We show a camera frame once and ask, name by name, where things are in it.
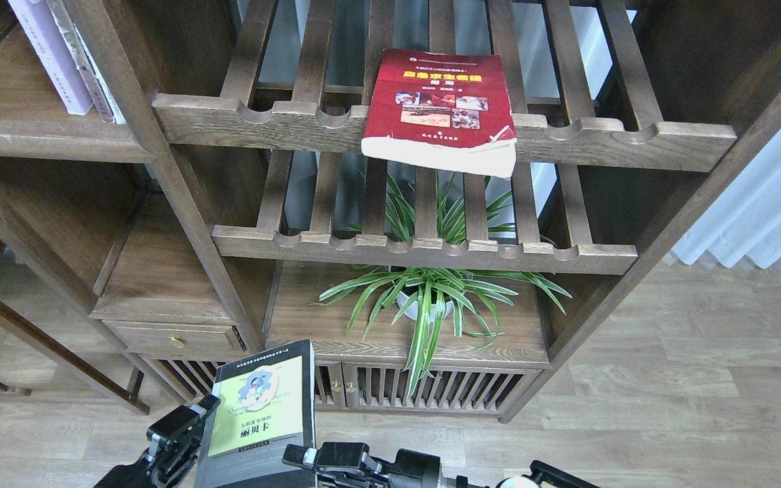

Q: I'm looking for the black and green book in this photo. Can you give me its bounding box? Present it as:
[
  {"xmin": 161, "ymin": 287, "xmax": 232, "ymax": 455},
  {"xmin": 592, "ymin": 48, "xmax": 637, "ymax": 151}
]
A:
[{"xmin": 193, "ymin": 340, "xmax": 317, "ymax": 487}]

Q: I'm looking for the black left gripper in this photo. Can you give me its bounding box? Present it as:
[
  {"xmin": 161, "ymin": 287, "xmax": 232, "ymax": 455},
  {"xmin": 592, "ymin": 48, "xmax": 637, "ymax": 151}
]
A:
[{"xmin": 95, "ymin": 394, "xmax": 220, "ymax": 487}]

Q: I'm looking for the white plant pot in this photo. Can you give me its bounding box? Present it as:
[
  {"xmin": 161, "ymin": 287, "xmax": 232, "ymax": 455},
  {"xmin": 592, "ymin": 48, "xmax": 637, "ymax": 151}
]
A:
[{"xmin": 396, "ymin": 286, "xmax": 438, "ymax": 321}]

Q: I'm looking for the white lavender book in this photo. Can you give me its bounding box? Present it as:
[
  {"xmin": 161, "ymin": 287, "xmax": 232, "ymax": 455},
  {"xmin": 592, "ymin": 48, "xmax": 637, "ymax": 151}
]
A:
[{"xmin": 9, "ymin": 1, "xmax": 94, "ymax": 115}]

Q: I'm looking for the worn standing book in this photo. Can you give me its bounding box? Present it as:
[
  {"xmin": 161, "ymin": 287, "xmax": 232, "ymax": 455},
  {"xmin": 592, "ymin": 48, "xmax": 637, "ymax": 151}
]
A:
[{"xmin": 46, "ymin": 0, "xmax": 126, "ymax": 124}]

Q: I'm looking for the dark wooden bookshelf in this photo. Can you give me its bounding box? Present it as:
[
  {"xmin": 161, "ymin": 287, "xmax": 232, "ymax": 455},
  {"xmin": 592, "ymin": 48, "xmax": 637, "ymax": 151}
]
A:
[{"xmin": 0, "ymin": 1, "xmax": 781, "ymax": 422}]

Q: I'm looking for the brass drawer knob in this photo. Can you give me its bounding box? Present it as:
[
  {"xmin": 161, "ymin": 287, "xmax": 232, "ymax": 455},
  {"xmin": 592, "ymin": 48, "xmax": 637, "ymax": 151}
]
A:
[{"xmin": 169, "ymin": 335, "xmax": 185, "ymax": 349}]

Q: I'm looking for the red thick book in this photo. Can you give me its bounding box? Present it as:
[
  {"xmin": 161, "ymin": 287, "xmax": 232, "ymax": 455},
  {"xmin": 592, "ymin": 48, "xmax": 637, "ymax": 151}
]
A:
[{"xmin": 361, "ymin": 49, "xmax": 517, "ymax": 179}]

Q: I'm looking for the white curtain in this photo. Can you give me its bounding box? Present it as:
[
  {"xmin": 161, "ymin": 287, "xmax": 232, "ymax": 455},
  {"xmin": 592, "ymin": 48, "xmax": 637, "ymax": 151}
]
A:
[{"xmin": 665, "ymin": 129, "xmax": 781, "ymax": 268}]

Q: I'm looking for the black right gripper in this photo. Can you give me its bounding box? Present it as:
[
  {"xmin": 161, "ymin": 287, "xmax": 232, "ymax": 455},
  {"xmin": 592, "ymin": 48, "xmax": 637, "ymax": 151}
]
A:
[{"xmin": 282, "ymin": 442, "xmax": 469, "ymax": 487}]

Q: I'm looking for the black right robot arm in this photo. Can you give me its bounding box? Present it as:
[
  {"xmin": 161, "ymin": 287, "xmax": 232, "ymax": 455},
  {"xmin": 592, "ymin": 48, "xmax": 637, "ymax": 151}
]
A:
[{"xmin": 282, "ymin": 442, "xmax": 599, "ymax": 487}]

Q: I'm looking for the green spider plant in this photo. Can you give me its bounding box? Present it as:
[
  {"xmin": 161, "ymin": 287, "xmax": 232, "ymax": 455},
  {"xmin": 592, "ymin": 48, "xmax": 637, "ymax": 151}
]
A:
[{"xmin": 313, "ymin": 176, "xmax": 572, "ymax": 398}]

